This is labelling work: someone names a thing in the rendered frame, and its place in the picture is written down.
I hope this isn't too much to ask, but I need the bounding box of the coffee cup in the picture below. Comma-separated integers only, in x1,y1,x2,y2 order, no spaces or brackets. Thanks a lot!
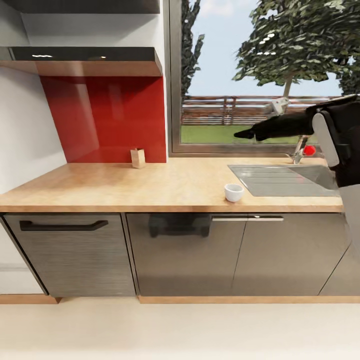
224,183,244,202

